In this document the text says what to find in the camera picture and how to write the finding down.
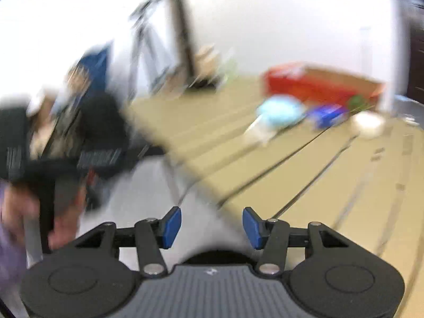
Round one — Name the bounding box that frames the green spray bottle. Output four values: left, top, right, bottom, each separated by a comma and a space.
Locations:
221, 48, 238, 82

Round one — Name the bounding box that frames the beige folding table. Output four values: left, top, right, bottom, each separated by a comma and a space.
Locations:
129, 78, 423, 317

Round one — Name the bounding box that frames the blue tissue pack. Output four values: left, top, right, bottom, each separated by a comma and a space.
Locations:
306, 104, 348, 129

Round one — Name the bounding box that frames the light blue crumpled trash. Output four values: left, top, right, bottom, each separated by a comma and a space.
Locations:
257, 95, 307, 129

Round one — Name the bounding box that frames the white crumpled paper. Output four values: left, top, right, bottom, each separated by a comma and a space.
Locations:
349, 111, 386, 139

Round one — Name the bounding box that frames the dark wooden door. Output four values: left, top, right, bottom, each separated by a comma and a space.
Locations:
400, 0, 423, 104

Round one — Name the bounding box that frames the blue bag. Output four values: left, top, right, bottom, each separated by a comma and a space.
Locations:
78, 45, 111, 95

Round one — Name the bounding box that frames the person's left hand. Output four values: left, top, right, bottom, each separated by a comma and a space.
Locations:
1, 185, 86, 256

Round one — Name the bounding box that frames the small cardboard box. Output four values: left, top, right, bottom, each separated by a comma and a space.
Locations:
195, 45, 219, 78

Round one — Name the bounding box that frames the dark framed board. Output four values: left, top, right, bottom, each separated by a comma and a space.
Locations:
171, 0, 198, 85

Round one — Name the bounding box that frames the black camera tripod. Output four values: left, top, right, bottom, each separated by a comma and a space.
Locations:
128, 0, 180, 99

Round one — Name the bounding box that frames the red cardboard box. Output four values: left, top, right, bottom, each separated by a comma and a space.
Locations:
263, 63, 385, 108

